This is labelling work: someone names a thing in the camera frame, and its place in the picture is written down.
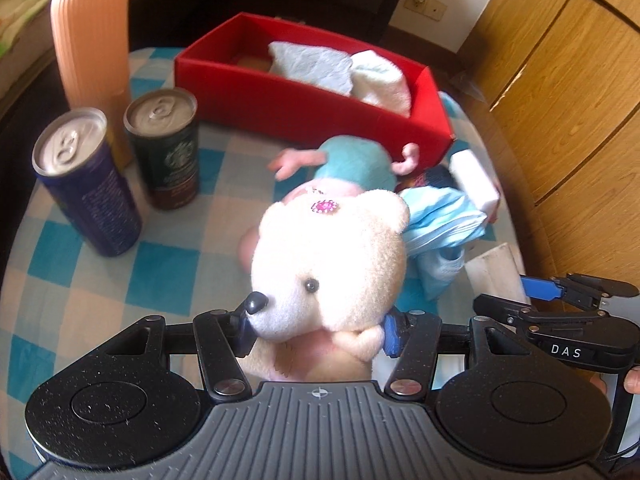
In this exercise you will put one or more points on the white rectangular block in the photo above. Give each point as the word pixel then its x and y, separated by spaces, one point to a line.
pixel 492 272

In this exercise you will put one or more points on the white teddy bear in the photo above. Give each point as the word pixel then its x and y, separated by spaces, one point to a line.
pixel 325 260

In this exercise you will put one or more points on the blue face mask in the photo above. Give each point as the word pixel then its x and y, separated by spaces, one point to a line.
pixel 440 270
pixel 440 215

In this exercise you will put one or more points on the blue drink can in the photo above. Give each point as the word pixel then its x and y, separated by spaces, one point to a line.
pixel 95 195

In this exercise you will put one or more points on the white towel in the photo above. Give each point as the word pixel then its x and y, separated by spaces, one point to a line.
pixel 380 80

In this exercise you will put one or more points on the striped knitted cloth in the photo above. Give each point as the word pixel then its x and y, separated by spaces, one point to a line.
pixel 434 178

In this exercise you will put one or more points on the blue checkered tablecloth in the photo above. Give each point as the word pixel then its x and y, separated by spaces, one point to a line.
pixel 165 270

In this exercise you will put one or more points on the floral bedding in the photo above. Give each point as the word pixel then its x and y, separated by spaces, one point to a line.
pixel 20 0

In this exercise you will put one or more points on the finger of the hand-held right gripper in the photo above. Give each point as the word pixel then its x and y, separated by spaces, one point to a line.
pixel 542 288
pixel 505 307

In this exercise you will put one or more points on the person's right hand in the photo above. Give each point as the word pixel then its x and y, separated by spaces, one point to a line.
pixel 633 381

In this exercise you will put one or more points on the wall outlet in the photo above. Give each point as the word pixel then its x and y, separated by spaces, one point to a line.
pixel 426 2

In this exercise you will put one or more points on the white sponge block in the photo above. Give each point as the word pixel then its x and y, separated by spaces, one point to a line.
pixel 472 180

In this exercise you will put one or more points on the peach ribbed bottle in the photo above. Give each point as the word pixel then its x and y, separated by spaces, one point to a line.
pixel 90 35

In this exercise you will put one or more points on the red cardboard box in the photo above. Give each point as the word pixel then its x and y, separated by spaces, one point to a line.
pixel 310 105

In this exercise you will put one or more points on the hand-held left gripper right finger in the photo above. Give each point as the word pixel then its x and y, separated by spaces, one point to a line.
pixel 390 336

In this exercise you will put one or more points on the clear plastic bag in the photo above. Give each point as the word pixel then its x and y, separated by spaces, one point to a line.
pixel 467 87

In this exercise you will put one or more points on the wooden cabinet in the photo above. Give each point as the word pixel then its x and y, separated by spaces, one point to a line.
pixel 565 85

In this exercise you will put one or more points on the pink pig plush toy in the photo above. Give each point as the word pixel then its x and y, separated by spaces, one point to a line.
pixel 355 165

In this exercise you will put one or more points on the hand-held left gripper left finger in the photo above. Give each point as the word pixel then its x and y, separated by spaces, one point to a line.
pixel 244 335

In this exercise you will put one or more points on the dark green drink can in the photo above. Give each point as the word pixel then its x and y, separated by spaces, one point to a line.
pixel 167 160

